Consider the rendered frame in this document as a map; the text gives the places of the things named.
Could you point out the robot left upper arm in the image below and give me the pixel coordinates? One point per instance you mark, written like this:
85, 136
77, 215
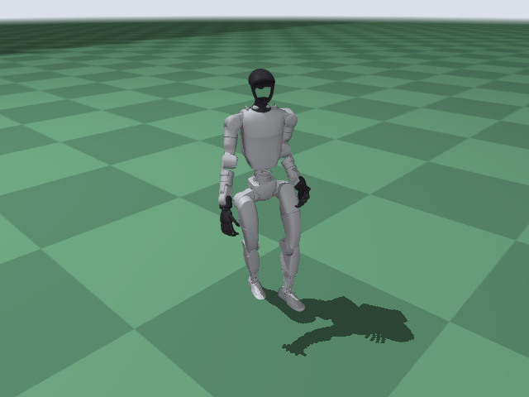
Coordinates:
290, 120

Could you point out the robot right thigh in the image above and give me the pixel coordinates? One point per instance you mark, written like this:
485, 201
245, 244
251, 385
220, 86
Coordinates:
248, 218

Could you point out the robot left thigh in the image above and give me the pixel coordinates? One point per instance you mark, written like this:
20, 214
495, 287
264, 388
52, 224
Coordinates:
291, 216

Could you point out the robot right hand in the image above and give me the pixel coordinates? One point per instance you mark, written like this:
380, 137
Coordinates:
226, 218

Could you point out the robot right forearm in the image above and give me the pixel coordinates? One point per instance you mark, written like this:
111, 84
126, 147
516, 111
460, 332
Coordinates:
225, 184

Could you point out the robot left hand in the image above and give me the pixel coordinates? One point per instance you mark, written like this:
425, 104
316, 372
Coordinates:
303, 192

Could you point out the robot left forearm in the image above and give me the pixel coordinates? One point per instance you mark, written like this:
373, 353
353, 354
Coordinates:
291, 169

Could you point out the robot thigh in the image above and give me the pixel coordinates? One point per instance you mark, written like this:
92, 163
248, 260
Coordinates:
291, 216
248, 218

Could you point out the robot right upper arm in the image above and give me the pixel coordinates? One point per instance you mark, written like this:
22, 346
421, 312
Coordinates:
231, 125

